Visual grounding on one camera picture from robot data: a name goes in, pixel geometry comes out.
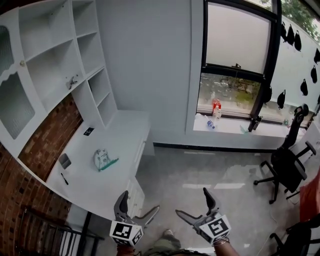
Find black framed window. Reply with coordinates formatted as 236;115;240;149
201;0;282;121

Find person's right forearm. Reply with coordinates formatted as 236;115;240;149
212;241;242;256

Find black metal rack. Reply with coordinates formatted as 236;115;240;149
14;207;105;256

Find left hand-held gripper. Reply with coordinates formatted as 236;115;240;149
109;190;161;247

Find black office chair with headrest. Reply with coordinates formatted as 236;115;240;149
253;103;317;205

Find white desk with shelf unit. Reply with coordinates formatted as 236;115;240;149
0;0;156;221

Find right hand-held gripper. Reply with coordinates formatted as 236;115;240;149
174;187;232;246

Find white cardboard box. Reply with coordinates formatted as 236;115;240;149
297;122;320;161

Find clear bag with green zip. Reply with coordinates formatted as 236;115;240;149
93;148;120;173

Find silver metal bracket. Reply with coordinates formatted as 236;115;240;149
65;75;79;90

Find red-capped plastic bottle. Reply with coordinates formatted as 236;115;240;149
212;98;223;120

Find person's left forearm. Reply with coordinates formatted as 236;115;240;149
116;244;137;256

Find grey pen holder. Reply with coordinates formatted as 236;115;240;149
58;152;72;170

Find row of black hanging bags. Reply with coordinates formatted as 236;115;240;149
262;21;320;111

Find black mesh office chair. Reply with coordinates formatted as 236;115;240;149
269;219;320;256

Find beaded wrist bracelet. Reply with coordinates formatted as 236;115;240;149
117;246;137;255

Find thin wrist bangles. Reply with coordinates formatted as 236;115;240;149
212;236;230;247

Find clear blue-label plastic bottle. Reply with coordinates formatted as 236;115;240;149
204;114;216;130

